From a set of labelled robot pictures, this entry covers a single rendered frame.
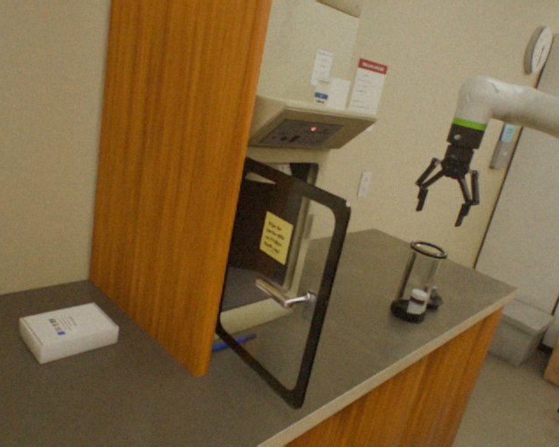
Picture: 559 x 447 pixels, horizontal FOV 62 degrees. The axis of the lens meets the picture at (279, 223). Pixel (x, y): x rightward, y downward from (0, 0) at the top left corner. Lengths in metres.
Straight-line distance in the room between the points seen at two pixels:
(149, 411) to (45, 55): 0.79
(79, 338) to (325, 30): 0.82
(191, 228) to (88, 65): 0.50
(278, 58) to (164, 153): 0.30
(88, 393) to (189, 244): 0.33
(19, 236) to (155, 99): 0.49
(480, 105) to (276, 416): 0.94
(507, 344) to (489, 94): 2.51
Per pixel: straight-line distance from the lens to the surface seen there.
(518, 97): 1.44
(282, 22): 1.00
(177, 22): 1.00
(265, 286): 0.82
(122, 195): 1.16
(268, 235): 0.88
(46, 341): 1.05
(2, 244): 1.29
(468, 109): 1.39
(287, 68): 1.02
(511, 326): 3.61
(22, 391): 1.00
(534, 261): 3.92
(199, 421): 0.93
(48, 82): 1.22
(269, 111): 0.89
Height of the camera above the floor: 1.55
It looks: 17 degrees down
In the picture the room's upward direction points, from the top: 12 degrees clockwise
